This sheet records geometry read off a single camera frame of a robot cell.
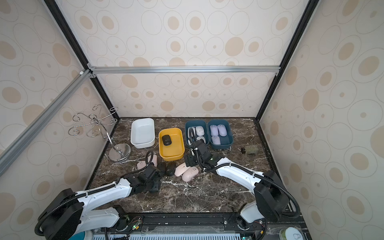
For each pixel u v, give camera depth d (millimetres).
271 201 426
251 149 977
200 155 625
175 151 1010
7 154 509
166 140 1029
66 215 411
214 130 1091
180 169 903
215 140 1033
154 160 954
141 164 918
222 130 1098
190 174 875
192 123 1193
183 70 921
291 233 669
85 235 647
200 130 1110
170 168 898
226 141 1033
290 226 726
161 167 906
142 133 1100
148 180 669
